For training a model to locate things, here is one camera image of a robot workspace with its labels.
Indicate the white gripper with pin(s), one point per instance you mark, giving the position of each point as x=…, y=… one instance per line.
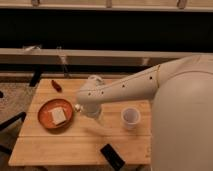
x=89, y=110

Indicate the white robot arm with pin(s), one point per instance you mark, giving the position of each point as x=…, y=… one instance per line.
x=181, y=92

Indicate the white sponge block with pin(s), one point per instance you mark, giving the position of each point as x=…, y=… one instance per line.
x=58, y=115

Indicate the orange round plate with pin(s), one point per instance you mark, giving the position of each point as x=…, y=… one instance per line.
x=44, y=114

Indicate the black rectangular device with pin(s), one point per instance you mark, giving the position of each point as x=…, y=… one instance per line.
x=112, y=157

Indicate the black table leg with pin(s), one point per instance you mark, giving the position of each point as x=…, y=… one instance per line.
x=36, y=76

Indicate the black chair leg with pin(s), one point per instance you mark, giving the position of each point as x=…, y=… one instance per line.
x=7, y=123

